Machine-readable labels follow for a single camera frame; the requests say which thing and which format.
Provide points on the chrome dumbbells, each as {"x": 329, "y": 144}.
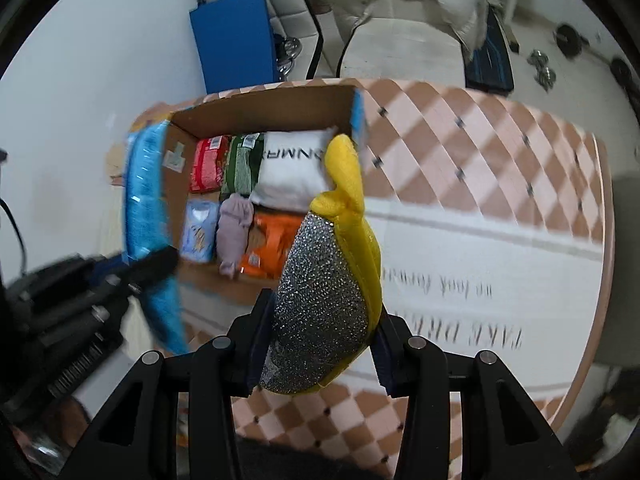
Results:
{"x": 545, "y": 76}

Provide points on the floor barbell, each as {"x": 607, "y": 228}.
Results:
{"x": 572, "y": 44}

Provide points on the open cardboard box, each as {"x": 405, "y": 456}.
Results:
{"x": 312, "y": 106}

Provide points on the mauve cloth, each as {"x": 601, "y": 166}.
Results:
{"x": 236, "y": 215}

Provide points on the yellow silver scrub sponge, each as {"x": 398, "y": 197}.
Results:
{"x": 329, "y": 299}

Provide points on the green snack bag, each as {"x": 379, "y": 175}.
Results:
{"x": 242, "y": 165}

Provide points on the white padded chair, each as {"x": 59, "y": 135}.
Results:
{"x": 403, "y": 39}

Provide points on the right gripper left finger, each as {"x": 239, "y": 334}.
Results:
{"x": 251, "y": 335}

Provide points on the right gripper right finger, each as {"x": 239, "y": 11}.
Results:
{"x": 388, "y": 344}

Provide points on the white pillow pack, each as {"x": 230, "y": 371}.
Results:
{"x": 292, "y": 171}

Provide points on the long blue wrapper strip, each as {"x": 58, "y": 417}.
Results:
{"x": 146, "y": 231}

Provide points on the light blue tissue pack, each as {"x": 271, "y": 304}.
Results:
{"x": 199, "y": 231}

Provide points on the red snack packet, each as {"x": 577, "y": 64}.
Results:
{"x": 208, "y": 167}

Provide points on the checkered table cloth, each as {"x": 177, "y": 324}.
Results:
{"x": 495, "y": 227}

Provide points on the blue foam mat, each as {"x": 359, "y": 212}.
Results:
{"x": 235, "y": 44}

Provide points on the orange snack bag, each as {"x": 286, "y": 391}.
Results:
{"x": 272, "y": 238}

